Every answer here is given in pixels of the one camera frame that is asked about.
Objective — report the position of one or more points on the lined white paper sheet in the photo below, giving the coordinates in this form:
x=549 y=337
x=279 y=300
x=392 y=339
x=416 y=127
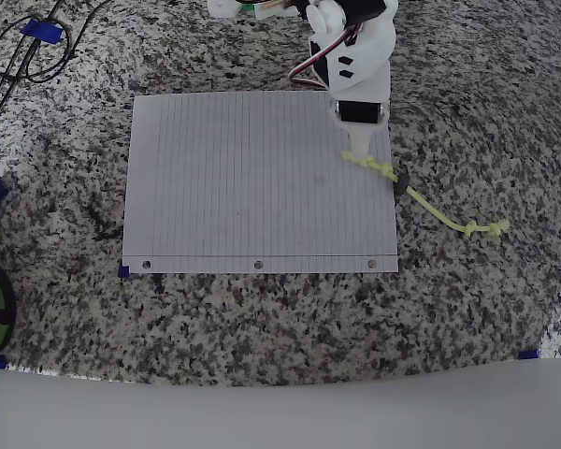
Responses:
x=238 y=187

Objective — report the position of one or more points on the white board panel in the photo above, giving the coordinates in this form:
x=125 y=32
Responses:
x=280 y=411

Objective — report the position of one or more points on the black hex nut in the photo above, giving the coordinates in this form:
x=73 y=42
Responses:
x=401 y=183

